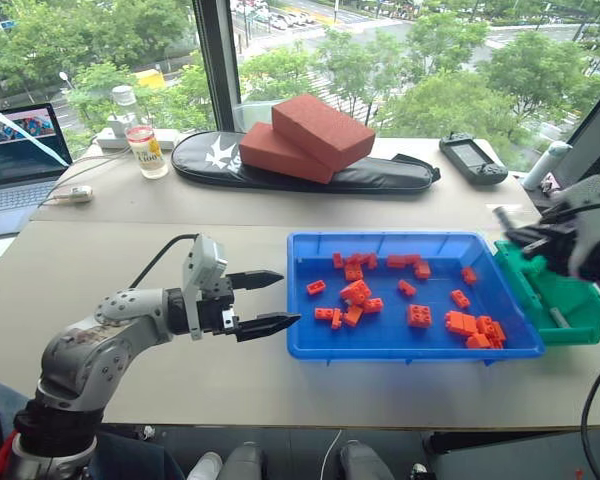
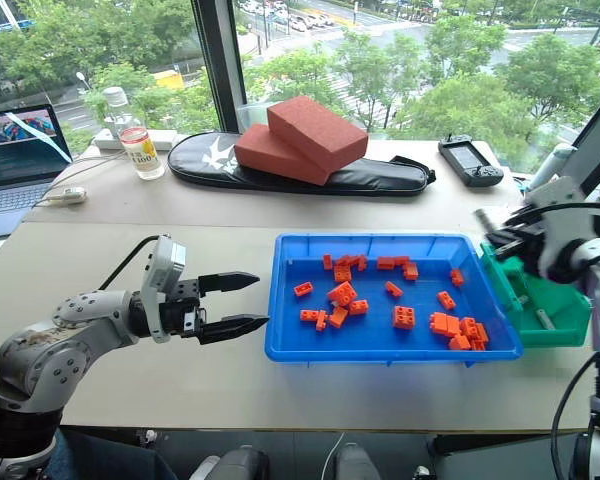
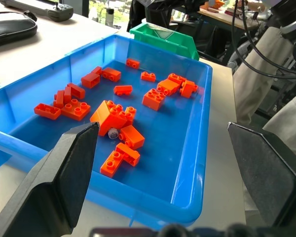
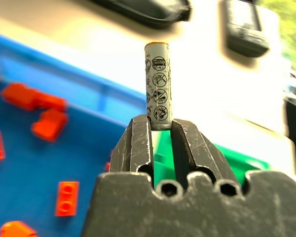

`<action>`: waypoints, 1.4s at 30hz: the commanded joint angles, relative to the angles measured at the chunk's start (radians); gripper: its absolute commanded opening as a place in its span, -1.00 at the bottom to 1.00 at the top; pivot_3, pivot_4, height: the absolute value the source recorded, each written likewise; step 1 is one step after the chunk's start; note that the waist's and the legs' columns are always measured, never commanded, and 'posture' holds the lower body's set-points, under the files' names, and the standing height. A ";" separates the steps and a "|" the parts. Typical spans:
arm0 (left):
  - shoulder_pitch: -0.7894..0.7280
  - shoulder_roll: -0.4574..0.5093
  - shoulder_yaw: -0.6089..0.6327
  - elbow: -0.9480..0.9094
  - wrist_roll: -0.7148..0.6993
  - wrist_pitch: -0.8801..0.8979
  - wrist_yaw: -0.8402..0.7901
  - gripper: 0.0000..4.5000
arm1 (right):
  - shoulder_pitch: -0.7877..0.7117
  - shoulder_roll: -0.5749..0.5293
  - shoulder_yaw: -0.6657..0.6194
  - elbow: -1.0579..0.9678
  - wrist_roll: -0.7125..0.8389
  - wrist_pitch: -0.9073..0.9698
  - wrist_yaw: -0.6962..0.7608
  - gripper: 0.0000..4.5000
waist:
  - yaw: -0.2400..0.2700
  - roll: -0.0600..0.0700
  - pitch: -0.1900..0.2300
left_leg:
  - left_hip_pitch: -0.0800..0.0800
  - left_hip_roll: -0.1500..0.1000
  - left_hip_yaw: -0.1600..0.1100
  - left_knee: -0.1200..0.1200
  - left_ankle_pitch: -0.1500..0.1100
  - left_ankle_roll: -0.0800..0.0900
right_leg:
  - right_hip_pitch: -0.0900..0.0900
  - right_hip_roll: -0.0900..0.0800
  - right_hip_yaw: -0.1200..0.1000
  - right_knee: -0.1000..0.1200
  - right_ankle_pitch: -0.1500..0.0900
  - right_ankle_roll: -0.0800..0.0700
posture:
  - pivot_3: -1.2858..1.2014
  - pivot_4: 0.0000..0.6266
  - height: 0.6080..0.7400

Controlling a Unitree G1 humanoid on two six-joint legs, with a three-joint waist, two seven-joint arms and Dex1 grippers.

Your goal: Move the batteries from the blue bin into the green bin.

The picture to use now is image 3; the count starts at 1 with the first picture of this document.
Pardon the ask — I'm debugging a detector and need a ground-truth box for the black zipped pouch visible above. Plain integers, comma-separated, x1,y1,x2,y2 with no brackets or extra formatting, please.
0,11,38,49

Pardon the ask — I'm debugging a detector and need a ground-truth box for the wooden background table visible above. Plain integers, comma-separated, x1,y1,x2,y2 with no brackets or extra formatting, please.
199,0,267,32

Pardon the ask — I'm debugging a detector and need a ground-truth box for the orange box on background table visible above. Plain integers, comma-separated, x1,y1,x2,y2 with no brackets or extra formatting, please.
203,0,225,10

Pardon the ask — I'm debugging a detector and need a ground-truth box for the large orange building brick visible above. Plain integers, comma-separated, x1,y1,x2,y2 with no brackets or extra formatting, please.
90,100,129,137

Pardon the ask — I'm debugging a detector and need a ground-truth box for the dark grey remote controller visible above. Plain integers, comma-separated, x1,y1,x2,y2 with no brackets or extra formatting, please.
0,0,74,22

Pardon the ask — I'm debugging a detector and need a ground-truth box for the clear water bottle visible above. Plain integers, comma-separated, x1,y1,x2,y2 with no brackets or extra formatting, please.
105,7,114,27

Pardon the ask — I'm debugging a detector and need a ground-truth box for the small grey cylindrical battery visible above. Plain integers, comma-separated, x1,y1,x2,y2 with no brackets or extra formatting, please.
107,127,119,140

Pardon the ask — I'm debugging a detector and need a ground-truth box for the person in beige trousers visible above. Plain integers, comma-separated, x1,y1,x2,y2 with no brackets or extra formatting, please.
233,24,296,163

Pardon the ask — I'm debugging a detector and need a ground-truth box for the black cable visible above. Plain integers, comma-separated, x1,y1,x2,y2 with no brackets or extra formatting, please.
231,0,296,80
241,0,296,75

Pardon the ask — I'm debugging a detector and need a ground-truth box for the green plastic bin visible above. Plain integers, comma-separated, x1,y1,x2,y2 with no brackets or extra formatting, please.
129,23,200,61

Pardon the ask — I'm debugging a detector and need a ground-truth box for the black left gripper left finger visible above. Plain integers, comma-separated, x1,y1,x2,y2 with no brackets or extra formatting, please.
0,121,100,237

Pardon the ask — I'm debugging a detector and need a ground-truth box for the blue plastic bin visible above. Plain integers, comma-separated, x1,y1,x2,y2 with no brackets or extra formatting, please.
0,34,213,229

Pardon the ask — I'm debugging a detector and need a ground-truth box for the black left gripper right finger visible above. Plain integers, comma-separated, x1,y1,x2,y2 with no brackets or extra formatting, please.
227,121,296,229

